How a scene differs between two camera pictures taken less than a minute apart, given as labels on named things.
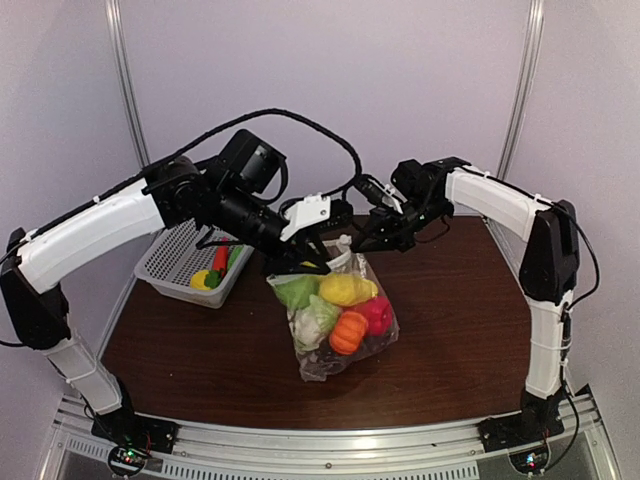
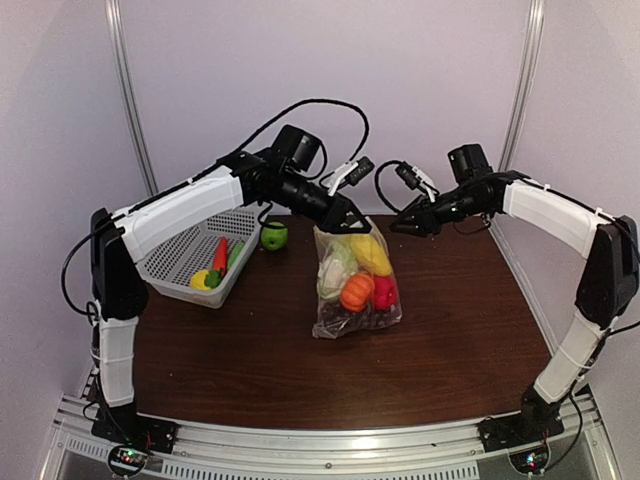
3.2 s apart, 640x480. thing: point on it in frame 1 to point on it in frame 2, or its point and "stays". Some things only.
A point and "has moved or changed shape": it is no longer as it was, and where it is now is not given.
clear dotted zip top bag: x=337 y=316 has moved or changed shape
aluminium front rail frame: x=224 y=451 stays
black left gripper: x=298 y=249 to x=336 y=212
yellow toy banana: x=347 y=289 to x=369 y=252
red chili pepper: x=220 y=260 stays
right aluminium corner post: x=525 y=84 stays
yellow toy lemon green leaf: x=205 y=279 stays
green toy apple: x=296 y=292 has moved or changed shape
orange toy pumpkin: x=348 y=332 to x=357 y=291
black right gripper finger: x=371 y=244 to x=409 y=222
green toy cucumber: x=234 y=255 stays
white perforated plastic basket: x=172 y=257 stays
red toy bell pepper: x=379 y=315 to x=385 y=292
